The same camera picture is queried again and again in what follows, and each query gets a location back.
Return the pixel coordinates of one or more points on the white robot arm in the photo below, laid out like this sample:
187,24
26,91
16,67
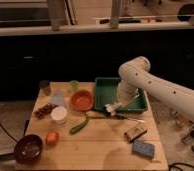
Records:
135,74

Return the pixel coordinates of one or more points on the green plastic tray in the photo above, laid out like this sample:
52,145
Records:
105,92

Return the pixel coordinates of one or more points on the orange bowl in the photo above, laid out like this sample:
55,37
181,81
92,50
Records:
81,100

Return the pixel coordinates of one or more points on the green plastic cup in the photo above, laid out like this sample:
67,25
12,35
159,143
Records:
73,86

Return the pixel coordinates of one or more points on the green cucumber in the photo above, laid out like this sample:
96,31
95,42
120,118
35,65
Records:
78,127

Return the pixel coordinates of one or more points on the clear plastic cup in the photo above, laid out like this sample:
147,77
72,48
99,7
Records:
57,98

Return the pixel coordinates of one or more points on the white round container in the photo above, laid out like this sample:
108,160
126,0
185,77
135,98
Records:
59,115

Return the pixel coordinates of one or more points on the dark metal cup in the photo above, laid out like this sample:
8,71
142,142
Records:
45,87

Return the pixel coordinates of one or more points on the brown wooden block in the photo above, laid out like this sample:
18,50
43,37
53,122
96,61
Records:
135,133

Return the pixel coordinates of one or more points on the bunch of dark grapes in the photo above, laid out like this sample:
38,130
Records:
43,111

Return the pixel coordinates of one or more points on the orange tomato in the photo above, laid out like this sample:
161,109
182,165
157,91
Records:
52,138

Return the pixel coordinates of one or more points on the blue sponge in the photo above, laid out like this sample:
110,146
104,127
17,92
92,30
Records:
143,148

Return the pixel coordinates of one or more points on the spice jar rack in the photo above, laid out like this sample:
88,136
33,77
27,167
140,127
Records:
182,121

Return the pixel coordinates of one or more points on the yellow handled knife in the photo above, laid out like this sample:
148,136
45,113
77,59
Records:
98,115

